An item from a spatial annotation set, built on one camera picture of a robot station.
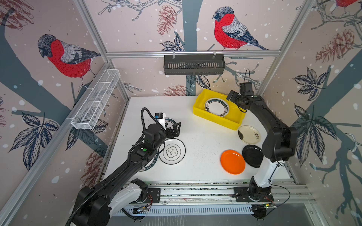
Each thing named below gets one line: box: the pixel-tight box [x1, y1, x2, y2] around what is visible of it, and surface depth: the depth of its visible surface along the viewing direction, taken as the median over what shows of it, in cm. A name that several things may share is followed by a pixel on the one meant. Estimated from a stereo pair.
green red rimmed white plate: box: [204, 97, 230, 118], surface depth 113 cm
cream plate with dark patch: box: [237, 125, 262, 145], surface depth 99 cm
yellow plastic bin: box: [192, 88, 247, 131], surface depth 109 cm
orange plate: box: [220, 149, 246, 175], surface depth 86 cm
